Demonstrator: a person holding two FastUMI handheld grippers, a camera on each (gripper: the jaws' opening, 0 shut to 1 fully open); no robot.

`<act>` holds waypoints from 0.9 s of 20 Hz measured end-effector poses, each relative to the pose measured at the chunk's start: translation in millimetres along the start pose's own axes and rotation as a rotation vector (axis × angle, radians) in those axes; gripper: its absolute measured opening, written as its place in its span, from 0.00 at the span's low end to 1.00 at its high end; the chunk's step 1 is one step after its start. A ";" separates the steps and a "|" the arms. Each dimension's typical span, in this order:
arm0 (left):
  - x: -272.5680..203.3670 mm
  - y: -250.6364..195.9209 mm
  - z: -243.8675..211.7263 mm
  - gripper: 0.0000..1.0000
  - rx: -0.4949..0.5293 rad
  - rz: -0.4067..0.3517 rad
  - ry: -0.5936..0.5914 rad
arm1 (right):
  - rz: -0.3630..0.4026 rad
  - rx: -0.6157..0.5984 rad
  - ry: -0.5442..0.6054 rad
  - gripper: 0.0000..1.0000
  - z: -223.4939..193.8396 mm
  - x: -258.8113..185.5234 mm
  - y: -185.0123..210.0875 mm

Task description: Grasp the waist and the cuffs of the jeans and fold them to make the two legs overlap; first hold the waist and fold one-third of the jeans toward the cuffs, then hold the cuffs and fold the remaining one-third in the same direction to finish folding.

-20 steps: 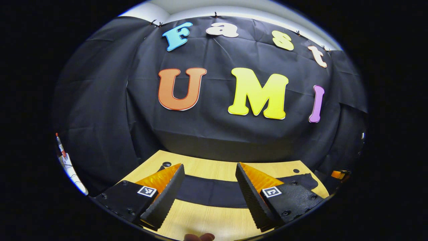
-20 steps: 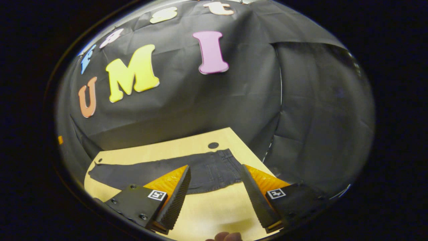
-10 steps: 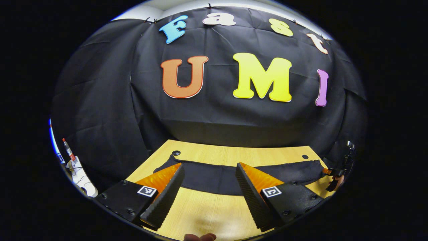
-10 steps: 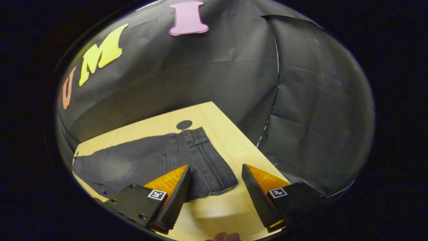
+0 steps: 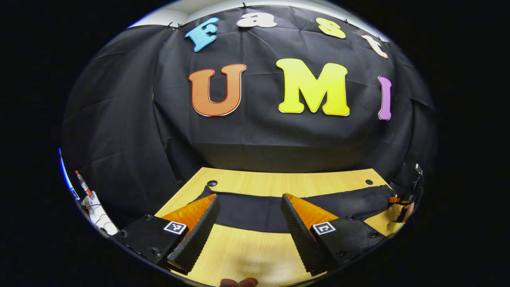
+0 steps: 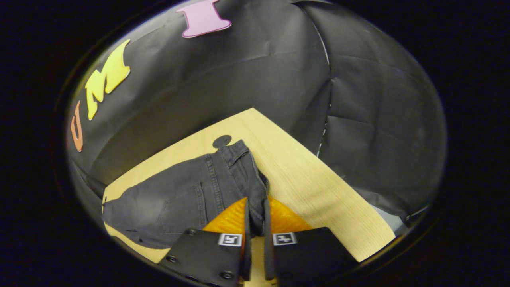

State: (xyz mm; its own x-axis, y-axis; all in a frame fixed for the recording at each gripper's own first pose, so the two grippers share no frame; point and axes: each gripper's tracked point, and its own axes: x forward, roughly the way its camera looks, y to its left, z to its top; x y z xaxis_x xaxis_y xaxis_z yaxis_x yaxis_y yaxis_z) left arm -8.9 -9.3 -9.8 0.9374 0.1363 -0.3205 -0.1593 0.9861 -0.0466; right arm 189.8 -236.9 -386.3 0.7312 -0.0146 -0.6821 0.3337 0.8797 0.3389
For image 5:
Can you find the black jeans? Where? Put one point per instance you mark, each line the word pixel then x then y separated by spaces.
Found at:
pixel 251 211

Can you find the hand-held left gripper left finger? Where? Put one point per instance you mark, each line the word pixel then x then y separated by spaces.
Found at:
pixel 199 235

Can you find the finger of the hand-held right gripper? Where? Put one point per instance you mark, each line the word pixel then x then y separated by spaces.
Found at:
pixel 398 199

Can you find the red capped marker pen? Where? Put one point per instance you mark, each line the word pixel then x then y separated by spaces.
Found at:
pixel 83 184

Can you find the black backdrop cloth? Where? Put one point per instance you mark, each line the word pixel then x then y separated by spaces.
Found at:
pixel 259 135

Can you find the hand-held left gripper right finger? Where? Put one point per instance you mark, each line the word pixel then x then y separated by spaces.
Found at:
pixel 299 235

